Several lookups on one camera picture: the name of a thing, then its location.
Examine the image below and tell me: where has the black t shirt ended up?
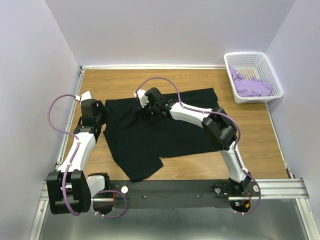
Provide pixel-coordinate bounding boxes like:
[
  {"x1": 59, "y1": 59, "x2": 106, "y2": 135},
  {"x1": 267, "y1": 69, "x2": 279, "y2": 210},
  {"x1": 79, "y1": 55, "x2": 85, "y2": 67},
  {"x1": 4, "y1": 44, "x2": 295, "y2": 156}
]
[{"x1": 103, "y1": 98, "x2": 217, "y2": 182}]

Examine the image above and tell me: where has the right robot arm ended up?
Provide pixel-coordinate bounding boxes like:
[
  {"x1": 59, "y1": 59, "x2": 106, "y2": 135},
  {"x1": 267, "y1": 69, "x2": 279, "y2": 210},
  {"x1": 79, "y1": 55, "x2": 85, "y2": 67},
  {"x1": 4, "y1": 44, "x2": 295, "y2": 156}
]
[{"x1": 133, "y1": 87, "x2": 252, "y2": 196}]

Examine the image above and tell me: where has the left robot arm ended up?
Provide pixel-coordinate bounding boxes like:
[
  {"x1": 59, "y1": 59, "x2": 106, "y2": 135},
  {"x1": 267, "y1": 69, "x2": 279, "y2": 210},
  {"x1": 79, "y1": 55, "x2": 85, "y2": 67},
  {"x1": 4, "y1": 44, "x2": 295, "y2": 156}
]
[{"x1": 46, "y1": 92, "x2": 111, "y2": 216}]

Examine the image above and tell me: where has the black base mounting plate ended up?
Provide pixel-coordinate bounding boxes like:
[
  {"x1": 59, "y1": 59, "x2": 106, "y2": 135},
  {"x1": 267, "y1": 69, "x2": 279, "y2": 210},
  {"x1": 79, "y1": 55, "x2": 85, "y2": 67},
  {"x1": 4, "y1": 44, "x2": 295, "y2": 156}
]
[{"x1": 92, "y1": 178, "x2": 261, "y2": 216}]

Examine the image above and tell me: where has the purple t shirt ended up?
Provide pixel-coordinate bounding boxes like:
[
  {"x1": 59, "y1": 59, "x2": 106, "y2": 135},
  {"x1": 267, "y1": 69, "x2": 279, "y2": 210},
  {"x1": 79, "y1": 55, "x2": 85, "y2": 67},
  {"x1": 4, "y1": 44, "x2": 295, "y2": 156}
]
[{"x1": 229, "y1": 67, "x2": 273, "y2": 98}]

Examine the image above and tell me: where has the white plastic laundry basket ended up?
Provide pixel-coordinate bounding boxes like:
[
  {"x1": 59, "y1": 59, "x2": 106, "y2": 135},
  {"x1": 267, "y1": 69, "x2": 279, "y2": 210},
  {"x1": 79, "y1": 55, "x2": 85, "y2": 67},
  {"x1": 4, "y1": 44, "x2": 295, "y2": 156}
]
[{"x1": 224, "y1": 51, "x2": 284, "y2": 104}]

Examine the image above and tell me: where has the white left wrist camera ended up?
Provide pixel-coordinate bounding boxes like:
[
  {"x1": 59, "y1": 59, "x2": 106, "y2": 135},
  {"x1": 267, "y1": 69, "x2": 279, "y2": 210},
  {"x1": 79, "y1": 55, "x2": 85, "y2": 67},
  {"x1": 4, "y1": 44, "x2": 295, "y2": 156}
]
[{"x1": 74, "y1": 91, "x2": 93, "y2": 103}]

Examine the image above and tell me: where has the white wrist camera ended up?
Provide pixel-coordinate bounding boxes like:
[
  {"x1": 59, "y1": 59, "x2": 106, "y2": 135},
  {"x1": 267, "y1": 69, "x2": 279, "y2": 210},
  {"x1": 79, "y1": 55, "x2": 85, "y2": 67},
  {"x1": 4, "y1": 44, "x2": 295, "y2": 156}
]
[
  {"x1": 133, "y1": 89, "x2": 149, "y2": 108},
  {"x1": 74, "y1": 91, "x2": 93, "y2": 103}
]

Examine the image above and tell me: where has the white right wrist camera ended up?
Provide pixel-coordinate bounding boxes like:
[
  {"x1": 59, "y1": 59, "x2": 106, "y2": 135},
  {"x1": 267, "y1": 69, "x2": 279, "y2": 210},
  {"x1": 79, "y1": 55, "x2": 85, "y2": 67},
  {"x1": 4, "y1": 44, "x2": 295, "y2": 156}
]
[{"x1": 133, "y1": 89, "x2": 149, "y2": 108}]

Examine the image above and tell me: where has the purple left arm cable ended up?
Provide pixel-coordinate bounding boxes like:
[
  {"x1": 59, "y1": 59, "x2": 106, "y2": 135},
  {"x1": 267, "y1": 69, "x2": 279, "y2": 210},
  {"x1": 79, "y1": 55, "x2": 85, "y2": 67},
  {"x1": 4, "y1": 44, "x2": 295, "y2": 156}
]
[{"x1": 47, "y1": 94, "x2": 128, "y2": 219}]

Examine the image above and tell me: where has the aluminium table frame rail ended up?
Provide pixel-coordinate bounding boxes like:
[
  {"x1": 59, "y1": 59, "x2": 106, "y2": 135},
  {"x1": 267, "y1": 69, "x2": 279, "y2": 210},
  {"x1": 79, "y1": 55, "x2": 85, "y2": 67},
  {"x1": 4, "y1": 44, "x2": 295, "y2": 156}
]
[{"x1": 28, "y1": 65, "x2": 311, "y2": 240}]

